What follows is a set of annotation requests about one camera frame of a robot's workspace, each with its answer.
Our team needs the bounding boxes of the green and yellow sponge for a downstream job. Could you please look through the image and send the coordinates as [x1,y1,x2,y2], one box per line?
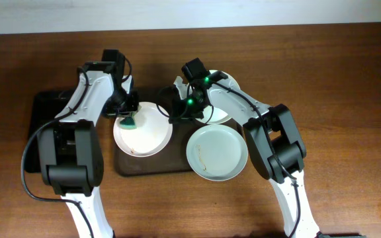
[118,110,139,130]

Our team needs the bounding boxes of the pink plate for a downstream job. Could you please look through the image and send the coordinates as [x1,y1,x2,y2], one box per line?
[113,102,173,157]

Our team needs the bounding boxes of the pale blue plate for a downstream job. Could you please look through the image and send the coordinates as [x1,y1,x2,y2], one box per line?
[186,124,248,182]

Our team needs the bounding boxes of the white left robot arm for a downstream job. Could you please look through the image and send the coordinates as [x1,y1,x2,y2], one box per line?
[36,59,138,237]

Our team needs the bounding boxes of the pale green plate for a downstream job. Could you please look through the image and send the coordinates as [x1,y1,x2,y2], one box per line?
[183,69,241,125]

